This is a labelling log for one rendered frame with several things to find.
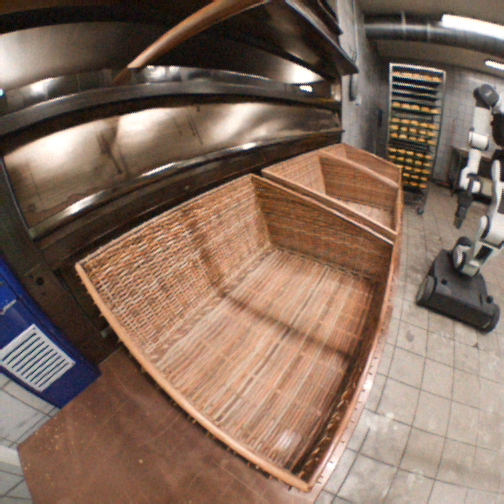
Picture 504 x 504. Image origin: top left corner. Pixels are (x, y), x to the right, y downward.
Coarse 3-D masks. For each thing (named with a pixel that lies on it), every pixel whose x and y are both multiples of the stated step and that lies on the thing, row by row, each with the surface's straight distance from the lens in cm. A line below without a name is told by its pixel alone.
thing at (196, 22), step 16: (224, 0) 35; (240, 0) 33; (256, 0) 33; (192, 16) 39; (208, 16) 37; (224, 16) 36; (176, 32) 42; (192, 32) 40; (160, 48) 46; (144, 64) 52
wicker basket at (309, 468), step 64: (256, 192) 69; (128, 256) 45; (192, 256) 52; (256, 256) 69; (320, 256) 67; (384, 256) 62; (128, 320) 48; (192, 320) 56; (256, 320) 53; (320, 320) 53; (192, 384) 48; (256, 384) 45; (320, 384) 46; (256, 448) 27; (320, 448) 34
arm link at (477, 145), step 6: (474, 138) 146; (480, 138) 147; (486, 138) 149; (474, 144) 147; (480, 144) 147; (486, 144) 148; (474, 150) 149; (480, 150) 151; (474, 156) 148; (480, 156) 151; (468, 162) 149; (474, 162) 148
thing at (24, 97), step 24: (96, 72) 49; (120, 72) 50; (144, 72) 53; (168, 72) 56; (192, 72) 60; (216, 72) 65; (0, 96) 47; (24, 96) 47; (48, 96) 46; (312, 96) 124
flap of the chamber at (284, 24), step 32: (0, 0) 57; (32, 0) 58; (64, 0) 59; (96, 0) 61; (128, 0) 63; (160, 0) 65; (192, 0) 68; (288, 0) 80; (256, 32) 90; (288, 32) 96; (320, 32) 102; (320, 64) 143; (352, 64) 156
